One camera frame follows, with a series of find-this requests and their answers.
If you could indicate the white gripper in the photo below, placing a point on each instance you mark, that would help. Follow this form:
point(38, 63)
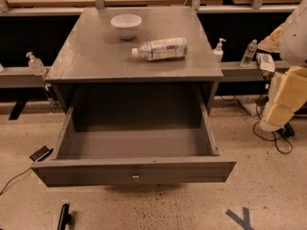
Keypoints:
point(295, 43)

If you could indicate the clear plastic water bottle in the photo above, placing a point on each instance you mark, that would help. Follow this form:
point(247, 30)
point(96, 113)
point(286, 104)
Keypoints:
point(161, 49)

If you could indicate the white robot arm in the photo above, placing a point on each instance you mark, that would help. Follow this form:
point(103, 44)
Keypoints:
point(289, 40)

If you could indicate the small clear bottle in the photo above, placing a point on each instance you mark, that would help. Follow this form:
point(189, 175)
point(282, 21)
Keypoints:
point(249, 53)

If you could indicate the white pump dispenser bottle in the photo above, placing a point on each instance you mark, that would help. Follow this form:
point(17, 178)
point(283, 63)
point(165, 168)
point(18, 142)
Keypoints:
point(218, 51)

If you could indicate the grey open top drawer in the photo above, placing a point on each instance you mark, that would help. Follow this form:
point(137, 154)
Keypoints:
point(164, 138)

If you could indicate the clear pump sanitizer bottle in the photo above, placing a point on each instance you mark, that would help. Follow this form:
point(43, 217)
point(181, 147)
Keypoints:
point(36, 65)

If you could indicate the white wipes packet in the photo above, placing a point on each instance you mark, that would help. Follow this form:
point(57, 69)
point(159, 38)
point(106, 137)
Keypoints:
point(265, 62)

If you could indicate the blue tape cross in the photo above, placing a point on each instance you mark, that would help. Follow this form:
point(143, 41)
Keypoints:
point(244, 221)

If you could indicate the white ceramic bowl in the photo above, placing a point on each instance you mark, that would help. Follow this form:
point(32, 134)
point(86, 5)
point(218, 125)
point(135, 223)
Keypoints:
point(126, 25)

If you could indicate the grey wooden cabinet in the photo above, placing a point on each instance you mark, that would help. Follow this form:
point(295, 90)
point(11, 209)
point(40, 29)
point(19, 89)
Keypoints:
point(93, 52)

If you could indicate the black phone on floor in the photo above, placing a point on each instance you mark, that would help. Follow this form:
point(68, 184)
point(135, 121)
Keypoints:
point(41, 154)

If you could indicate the black handle object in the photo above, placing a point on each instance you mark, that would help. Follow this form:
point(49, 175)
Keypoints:
point(64, 217)

